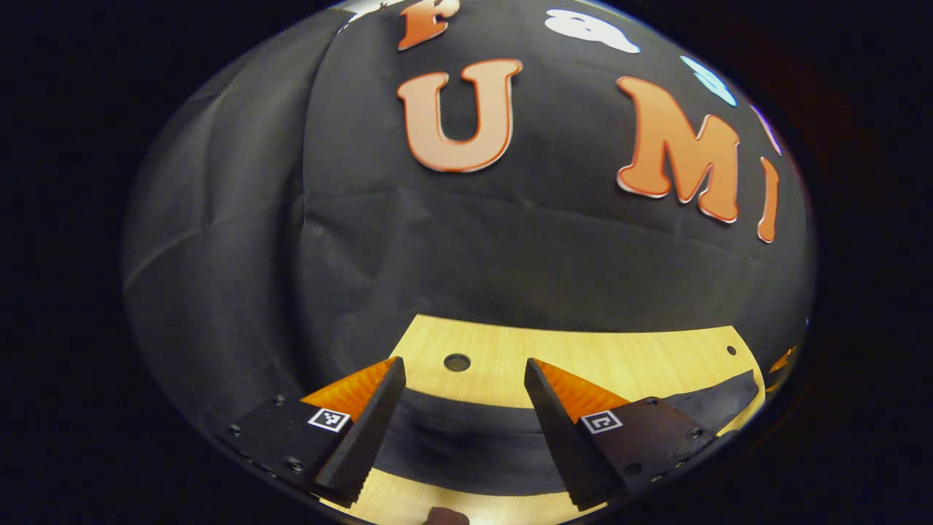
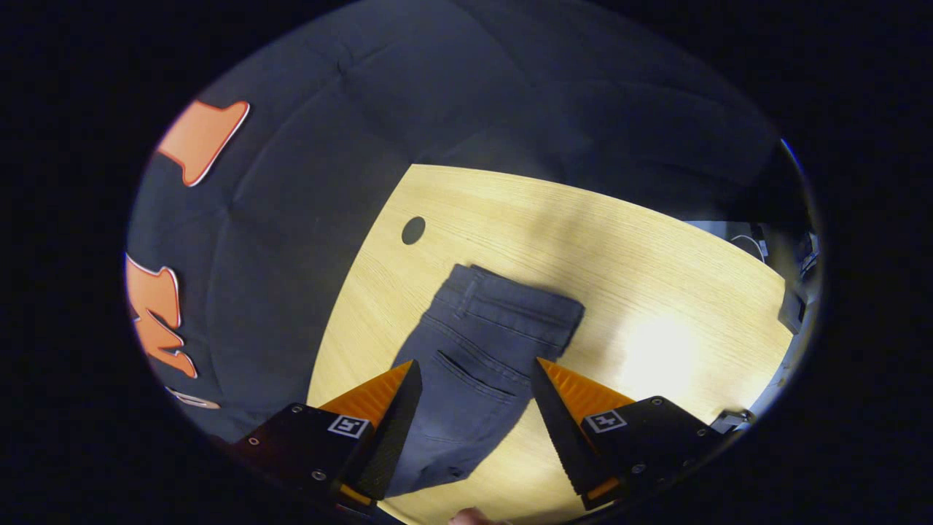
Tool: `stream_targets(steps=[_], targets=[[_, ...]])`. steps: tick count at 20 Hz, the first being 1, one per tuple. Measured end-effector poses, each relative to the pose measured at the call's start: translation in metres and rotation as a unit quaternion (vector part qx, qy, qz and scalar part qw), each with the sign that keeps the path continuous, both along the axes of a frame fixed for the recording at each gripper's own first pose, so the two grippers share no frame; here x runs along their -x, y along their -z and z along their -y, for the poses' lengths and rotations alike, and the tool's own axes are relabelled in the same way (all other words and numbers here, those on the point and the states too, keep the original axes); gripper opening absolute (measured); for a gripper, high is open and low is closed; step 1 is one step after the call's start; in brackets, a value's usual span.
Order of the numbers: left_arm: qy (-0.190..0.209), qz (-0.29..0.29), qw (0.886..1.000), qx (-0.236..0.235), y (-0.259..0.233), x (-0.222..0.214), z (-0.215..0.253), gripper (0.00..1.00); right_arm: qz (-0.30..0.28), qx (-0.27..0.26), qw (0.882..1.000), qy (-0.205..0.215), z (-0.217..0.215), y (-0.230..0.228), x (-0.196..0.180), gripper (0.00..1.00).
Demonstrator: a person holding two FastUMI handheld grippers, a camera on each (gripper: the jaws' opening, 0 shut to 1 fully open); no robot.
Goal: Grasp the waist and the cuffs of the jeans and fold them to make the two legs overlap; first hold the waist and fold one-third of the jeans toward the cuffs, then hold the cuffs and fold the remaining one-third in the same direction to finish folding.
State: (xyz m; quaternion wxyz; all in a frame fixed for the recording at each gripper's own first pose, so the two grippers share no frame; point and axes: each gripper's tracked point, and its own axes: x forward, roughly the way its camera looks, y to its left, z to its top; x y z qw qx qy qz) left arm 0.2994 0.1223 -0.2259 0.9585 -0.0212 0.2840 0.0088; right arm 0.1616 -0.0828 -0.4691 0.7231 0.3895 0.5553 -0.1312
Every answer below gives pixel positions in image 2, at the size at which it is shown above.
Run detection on grey metal bracket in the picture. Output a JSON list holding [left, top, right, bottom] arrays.
[[711, 408, 757, 435]]

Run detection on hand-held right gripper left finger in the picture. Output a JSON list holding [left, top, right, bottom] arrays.
[[230, 359, 423, 511]]

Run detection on dark equipment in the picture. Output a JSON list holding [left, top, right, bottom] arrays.
[[776, 226, 821, 336]]

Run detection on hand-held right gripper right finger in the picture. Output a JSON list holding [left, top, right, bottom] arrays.
[[531, 357, 730, 511]]

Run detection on black jeans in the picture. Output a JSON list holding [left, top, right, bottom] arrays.
[[386, 264, 586, 498]]

